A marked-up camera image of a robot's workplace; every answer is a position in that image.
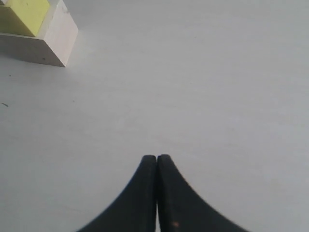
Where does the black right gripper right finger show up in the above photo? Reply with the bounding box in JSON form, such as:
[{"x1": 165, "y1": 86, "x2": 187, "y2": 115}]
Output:
[{"x1": 157, "y1": 154, "x2": 246, "y2": 232}]

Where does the yellow foam cube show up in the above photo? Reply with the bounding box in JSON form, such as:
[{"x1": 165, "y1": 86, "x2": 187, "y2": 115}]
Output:
[{"x1": 0, "y1": 0, "x2": 50, "y2": 37}]

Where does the large wooden cube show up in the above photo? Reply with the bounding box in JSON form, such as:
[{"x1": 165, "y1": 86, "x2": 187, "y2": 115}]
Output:
[{"x1": 0, "y1": 0, "x2": 78, "y2": 67}]

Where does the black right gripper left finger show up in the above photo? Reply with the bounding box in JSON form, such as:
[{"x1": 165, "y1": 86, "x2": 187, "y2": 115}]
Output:
[{"x1": 80, "y1": 155, "x2": 156, "y2": 232}]

